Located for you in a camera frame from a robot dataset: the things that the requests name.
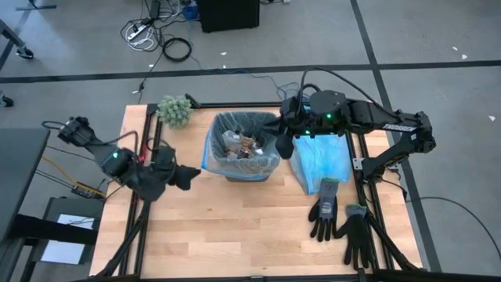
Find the black box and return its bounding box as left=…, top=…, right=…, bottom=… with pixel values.
left=196, top=0, right=261, bottom=34

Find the thin blue cable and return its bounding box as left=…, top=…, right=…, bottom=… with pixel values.
left=218, top=68, right=314, bottom=103

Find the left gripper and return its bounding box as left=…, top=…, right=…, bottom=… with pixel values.
left=134, top=146, right=202, bottom=201

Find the light blue trash bag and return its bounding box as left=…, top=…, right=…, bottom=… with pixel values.
left=290, top=132, right=353, bottom=196

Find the translucent trash bag blue hem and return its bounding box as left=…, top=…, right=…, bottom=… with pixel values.
left=201, top=110, right=282, bottom=182

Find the yellow cable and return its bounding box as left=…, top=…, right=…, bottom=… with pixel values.
left=41, top=155, right=79, bottom=185

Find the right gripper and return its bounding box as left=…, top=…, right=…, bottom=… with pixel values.
left=261, top=90, right=349, bottom=160

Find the white cable bundle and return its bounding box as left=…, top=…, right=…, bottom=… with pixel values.
left=127, top=33, right=156, bottom=52

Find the blue cable bundle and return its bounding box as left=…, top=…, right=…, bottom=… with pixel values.
left=180, top=2, right=200, bottom=20

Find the green artificial plant in pot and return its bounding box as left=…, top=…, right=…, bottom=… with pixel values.
left=156, top=94, right=195, bottom=129

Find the grey table leg with caster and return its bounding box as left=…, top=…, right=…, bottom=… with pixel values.
left=0, top=19, right=34, bottom=60

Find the white power strip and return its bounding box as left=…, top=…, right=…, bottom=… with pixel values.
left=125, top=23, right=152, bottom=41

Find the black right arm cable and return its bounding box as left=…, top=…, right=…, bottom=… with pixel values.
left=299, top=67, right=393, bottom=118

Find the grey-backed work glove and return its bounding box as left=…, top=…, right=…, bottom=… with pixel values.
left=308, top=178, right=340, bottom=242

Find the dark side table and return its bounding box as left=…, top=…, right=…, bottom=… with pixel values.
left=0, top=128, right=51, bottom=244

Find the brown paper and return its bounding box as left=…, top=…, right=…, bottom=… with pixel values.
left=233, top=135, right=261, bottom=159

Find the black work glove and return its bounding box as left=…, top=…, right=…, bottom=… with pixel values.
left=334, top=203, right=375, bottom=270

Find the white paper sheet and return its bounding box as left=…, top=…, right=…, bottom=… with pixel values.
left=40, top=213, right=96, bottom=266

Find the small circuit board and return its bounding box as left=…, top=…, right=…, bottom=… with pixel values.
left=70, top=181, right=106, bottom=200

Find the long black floor cable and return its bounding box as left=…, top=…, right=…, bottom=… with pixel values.
left=405, top=195, right=501, bottom=262

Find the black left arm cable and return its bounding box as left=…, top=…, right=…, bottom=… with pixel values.
left=41, top=120, right=165, bottom=158

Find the coiled black cable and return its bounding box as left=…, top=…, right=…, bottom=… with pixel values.
left=161, top=37, right=193, bottom=63

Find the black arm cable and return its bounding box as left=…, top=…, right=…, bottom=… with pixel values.
left=41, top=120, right=165, bottom=158
left=299, top=67, right=393, bottom=118

